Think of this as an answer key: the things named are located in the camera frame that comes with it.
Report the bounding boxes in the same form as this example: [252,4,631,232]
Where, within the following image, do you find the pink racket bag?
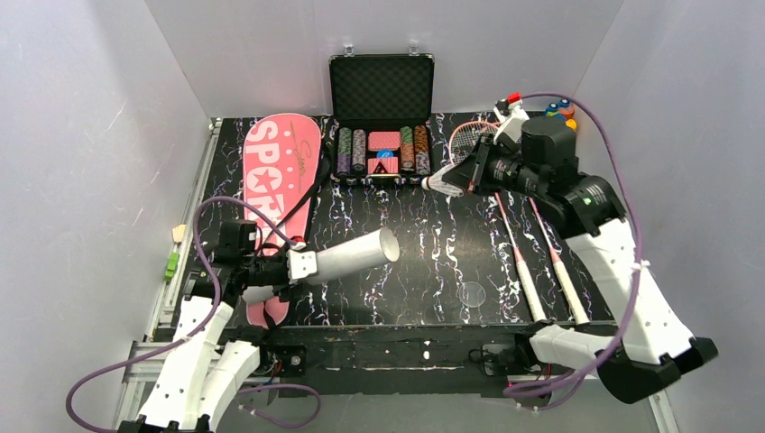
[242,113,324,327]

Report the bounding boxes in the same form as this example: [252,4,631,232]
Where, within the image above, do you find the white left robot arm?
[118,220,318,432]

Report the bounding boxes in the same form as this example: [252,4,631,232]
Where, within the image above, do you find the pink badminton racket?
[494,193,590,325]
[448,121,547,321]

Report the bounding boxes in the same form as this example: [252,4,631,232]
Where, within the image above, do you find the beige wooden block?
[171,225,186,244]

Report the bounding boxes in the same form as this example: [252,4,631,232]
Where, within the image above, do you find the white shuttlecock tube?
[308,227,400,284]

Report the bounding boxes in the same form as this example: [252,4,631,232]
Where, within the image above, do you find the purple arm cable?
[65,196,322,433]
[502,91,643,413]

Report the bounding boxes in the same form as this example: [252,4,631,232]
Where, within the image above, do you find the white shuttlecock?
[420,164,464,198]

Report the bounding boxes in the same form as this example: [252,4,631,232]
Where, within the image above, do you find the colourful toy blocks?
[544,98,578,131]

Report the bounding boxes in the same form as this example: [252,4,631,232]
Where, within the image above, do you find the pink badminton racket left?
[448,121,547,321]

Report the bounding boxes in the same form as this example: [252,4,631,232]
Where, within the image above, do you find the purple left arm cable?
[65,196,322,433]

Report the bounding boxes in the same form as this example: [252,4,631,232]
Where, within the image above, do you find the pink badminton racket right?
[494,193,590,325]

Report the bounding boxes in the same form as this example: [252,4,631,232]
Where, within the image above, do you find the clear plastic tube lid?
[458,281,487,309]

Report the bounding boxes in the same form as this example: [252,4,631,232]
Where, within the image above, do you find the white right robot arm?
[422,94,718,404]

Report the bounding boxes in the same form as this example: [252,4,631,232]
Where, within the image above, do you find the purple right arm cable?
[502,91,643,413]

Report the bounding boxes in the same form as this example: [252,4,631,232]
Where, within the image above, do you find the green clip on rail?
[163,252,180,282]

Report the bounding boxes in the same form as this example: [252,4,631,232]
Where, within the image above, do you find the black poker chip case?
[328,54,435,187]

